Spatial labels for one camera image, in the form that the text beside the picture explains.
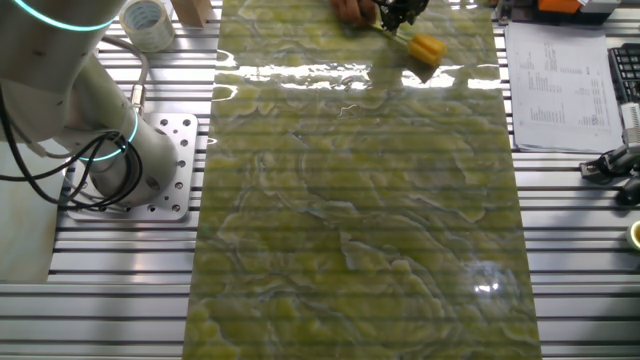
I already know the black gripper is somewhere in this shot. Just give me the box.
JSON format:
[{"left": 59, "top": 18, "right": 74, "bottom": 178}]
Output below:
[{"left": 373, "top": 0, "right": 431, "bottom": 33}]

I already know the yellow sponge brush green handle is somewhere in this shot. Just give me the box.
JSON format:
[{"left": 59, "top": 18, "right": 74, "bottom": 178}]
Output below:
[{"left": 368, "top": 22, "right": 448, "bottom": 68}]

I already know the person's hand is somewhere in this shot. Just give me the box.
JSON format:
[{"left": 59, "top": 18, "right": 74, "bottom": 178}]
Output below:
[{"left": 329, "top": 0, "right": 379, "bottom": 28}]

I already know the orange and black device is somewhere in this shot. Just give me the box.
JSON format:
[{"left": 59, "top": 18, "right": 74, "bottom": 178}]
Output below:
[{"left": 494, "top": 0, "right": 622, "bottom": 26}]

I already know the printed table paper sheet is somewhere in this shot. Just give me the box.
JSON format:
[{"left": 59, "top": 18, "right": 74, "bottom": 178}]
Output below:
[{"left": 503, "top": 20, "right": 625, "bottom": 154}]

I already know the green marble pattern mat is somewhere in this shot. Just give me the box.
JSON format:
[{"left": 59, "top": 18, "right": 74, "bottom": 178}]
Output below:
[{"left": 182, "top": 0, "right": 544, "bottom": 360}]

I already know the wooden block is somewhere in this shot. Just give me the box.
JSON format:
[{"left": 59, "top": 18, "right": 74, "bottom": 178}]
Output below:
[{"left": 169, "top": 0, "right": 214, "bottom": 29}]

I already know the black keyboard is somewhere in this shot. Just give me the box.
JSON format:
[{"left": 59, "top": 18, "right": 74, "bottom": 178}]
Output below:
[{"left": 607, "top": 42, "right": 640, "bottom": 106}]

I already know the beige tape roll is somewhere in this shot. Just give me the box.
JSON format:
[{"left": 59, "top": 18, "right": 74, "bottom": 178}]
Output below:
[{"left": 118, "top": 0, "right": 176, "bottom": 54}]

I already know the black round knob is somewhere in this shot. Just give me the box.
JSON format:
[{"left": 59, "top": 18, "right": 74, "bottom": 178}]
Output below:
[{"left": 615, "top": 174, "right": 640, "bottom": 206}]

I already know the emergency stop button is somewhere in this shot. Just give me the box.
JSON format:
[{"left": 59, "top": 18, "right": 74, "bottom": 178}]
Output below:
[{"left": 625, "top": 219, "right": 640, "bottom": 251}]

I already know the black camera clamp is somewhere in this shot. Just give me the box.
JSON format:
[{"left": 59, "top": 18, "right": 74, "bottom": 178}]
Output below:
[{"left": 579, "top": 158, "right": 609, "bottom": 182}]

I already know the silver ribbed camera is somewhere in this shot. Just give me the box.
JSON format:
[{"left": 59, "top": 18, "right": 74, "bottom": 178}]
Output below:
[{"left": 607, "top": 102, "right": 640, "bottom": 171}]

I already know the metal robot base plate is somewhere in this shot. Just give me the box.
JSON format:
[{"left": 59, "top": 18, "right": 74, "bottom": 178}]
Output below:
[{"left": 66, "top": 112, "right": 200, "bottom": 223}]

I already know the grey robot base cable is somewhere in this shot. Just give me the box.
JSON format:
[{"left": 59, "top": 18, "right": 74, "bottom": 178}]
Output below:
[{"left": 99, "top": 35, "right": 151, "bottom": 115}]

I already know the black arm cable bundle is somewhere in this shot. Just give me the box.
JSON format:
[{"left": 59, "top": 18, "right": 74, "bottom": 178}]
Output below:
[{"left": 0, "top": 84, "right": 145, "bottom": 211}]

